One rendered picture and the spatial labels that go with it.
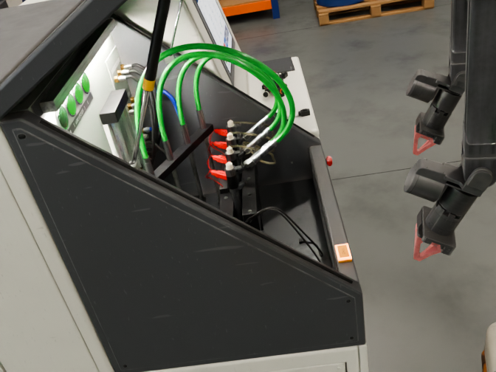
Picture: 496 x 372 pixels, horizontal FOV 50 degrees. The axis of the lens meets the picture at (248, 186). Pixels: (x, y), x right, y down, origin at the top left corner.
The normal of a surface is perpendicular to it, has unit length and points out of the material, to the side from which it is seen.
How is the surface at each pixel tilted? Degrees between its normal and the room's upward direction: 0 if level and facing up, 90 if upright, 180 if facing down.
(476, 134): 79
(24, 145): 90
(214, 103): 90
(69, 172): 90
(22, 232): 90
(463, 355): 0
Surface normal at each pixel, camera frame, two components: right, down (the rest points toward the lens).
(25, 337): 0.01, 0.54
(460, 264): -0.16, -0.83
